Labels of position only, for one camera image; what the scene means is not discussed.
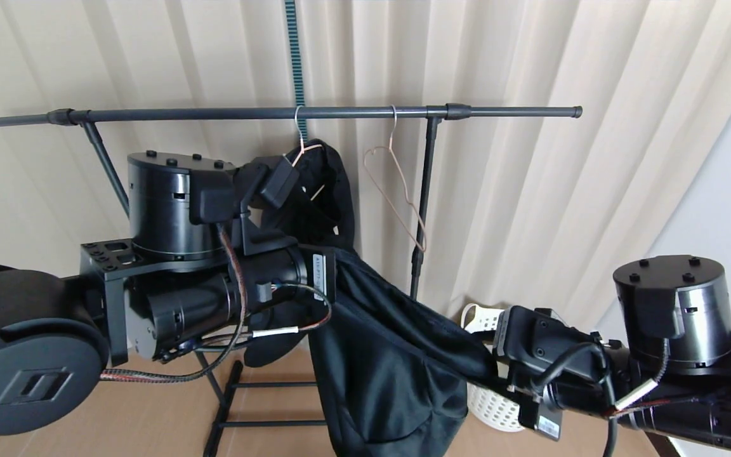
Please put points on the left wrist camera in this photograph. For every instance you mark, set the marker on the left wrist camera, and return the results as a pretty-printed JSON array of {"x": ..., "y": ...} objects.
[{"x": 276, "y": 184}]

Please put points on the black garment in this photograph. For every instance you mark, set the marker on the black garment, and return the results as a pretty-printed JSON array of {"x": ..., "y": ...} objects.
[{"x": 391, "y": 368}]

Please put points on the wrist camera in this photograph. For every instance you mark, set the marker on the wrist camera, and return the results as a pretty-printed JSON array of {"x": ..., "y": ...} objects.
[
  {"x": 276, "y": 184},
  {"x": 530, "y": 336}
]

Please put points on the black shorts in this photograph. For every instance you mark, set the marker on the black shorts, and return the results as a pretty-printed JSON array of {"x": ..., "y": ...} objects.
[{"x": 334, "y": 190}]

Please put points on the black clothes rack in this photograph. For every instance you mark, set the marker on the black clothes rack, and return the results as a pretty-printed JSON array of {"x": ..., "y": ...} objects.
[{"x": 213, "y": 114}]

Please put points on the pink clothes hanger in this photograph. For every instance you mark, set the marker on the pink clothes hanger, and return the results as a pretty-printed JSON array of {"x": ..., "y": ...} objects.
[
  {"x": 305, "y": 150},
  {"x": 397, "y": 171}
]

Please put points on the beige curtain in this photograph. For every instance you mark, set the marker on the beige curtain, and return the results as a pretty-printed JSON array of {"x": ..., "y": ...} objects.
[
  {"x": 562, "y": 190},
  {"x": 54, "y": 63}
]

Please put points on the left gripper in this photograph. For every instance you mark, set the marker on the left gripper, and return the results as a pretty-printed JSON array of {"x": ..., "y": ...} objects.
[{"x": 200, "y": 304}]

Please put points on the white laundry basket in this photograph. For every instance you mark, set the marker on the white laundry basket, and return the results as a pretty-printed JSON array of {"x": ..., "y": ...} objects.
[{"x": 495, "y": 409}]

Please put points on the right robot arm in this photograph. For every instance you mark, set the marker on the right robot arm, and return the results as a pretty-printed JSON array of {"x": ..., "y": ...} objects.
[{"x": 670, "y": 298}]

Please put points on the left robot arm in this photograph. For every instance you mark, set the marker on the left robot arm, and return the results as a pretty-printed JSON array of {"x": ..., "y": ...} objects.
[{"x": 35, "y": 349}]

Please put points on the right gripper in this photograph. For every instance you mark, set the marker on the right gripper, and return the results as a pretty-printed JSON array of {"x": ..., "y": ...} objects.
[{"x": 689, "y": 406}]

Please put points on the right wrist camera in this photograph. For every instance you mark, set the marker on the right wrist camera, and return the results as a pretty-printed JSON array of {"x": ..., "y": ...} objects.
[{"x": 530, "y": 336}]

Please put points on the window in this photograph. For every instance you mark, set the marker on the window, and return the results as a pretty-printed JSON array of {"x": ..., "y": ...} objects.
[{"x": 294, "y": 51}]

